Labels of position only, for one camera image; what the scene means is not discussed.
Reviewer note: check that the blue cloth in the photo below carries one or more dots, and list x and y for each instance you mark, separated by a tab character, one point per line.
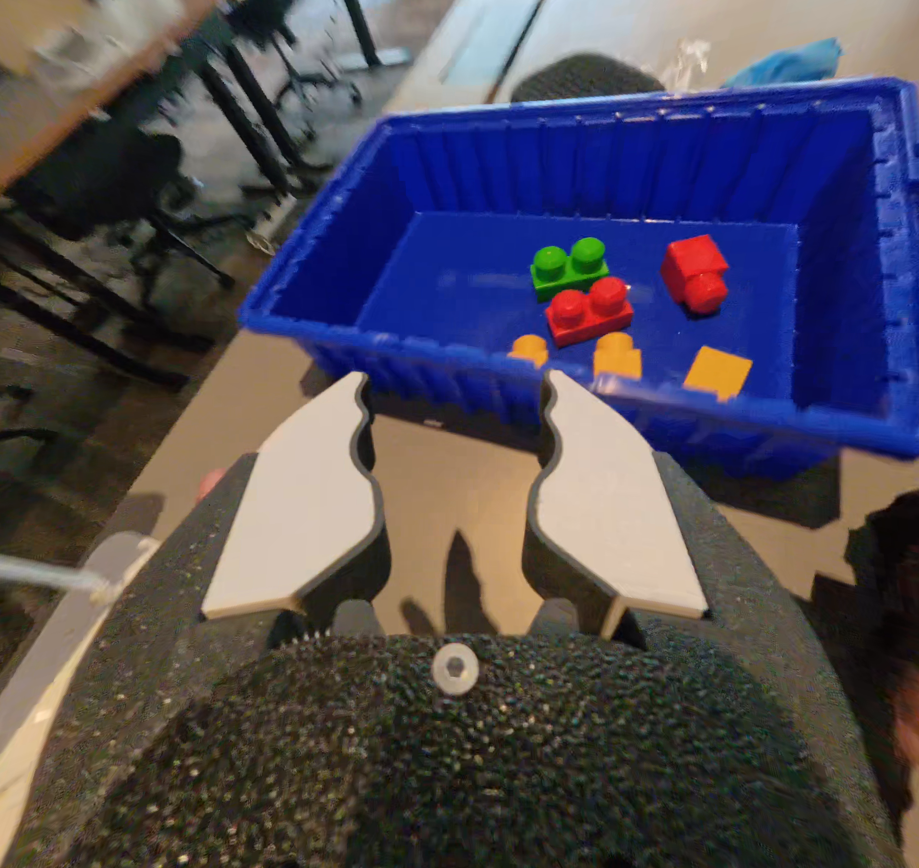
790	64

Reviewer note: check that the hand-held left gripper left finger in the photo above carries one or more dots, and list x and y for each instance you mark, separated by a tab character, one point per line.
301	509

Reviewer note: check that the clear plastic wrap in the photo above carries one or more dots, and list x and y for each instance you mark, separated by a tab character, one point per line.
688	64

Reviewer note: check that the red two-stud block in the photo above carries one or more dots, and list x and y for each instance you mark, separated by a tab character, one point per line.
589	315

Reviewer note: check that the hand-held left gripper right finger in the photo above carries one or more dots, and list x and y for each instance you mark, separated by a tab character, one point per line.
610	509

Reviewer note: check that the wooden desk with black legs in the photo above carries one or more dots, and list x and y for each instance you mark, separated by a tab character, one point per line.
86	57

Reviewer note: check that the blue plastic bin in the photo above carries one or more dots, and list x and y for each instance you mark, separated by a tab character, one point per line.
467	286

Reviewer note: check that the black mesh chair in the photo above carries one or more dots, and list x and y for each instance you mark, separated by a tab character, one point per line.
581	78

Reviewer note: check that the green two-stud block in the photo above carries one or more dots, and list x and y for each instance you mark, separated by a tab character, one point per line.
567	276

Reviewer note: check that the red one-stud block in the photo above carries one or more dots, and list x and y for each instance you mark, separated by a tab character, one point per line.
693	261

